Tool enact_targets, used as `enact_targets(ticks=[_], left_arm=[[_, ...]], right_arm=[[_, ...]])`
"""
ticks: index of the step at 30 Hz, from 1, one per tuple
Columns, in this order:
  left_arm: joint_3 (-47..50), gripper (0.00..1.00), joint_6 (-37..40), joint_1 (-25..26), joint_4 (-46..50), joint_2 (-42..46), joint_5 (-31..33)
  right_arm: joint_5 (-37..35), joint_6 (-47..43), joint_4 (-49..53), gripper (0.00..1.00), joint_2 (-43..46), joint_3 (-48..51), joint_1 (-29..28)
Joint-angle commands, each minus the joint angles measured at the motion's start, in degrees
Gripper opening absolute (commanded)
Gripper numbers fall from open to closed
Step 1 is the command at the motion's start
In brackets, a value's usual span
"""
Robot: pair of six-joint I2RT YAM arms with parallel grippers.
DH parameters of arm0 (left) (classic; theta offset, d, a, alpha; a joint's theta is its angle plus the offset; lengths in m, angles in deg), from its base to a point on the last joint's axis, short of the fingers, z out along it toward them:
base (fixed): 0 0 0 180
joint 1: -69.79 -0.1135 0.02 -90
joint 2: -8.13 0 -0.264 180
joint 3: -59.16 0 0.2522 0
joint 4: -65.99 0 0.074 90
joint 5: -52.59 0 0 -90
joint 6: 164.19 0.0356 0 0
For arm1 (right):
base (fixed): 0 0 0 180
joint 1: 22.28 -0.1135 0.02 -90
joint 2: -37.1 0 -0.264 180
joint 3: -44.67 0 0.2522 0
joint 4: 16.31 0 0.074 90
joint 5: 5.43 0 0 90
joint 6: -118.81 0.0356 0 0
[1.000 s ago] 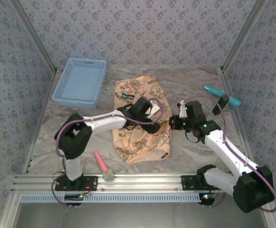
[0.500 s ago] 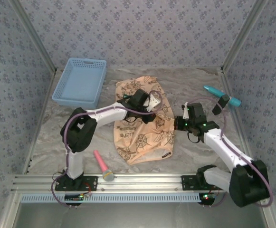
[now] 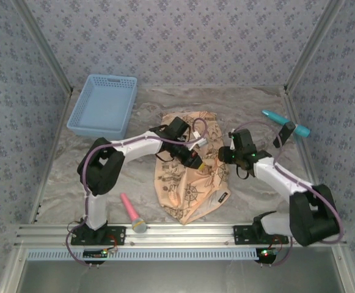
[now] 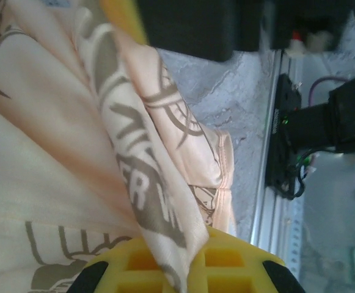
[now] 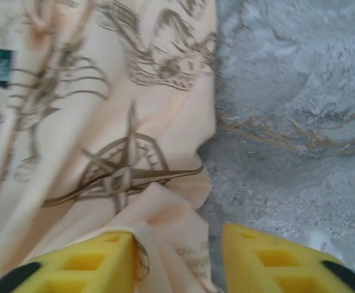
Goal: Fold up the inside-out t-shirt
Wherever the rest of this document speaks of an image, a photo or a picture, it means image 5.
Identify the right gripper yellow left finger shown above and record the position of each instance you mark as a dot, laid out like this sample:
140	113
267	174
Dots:
82	268

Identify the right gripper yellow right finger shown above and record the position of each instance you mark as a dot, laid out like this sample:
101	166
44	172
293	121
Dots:
272	265

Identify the peach printed t-shirt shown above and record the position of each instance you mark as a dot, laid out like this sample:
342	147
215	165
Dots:
88	122

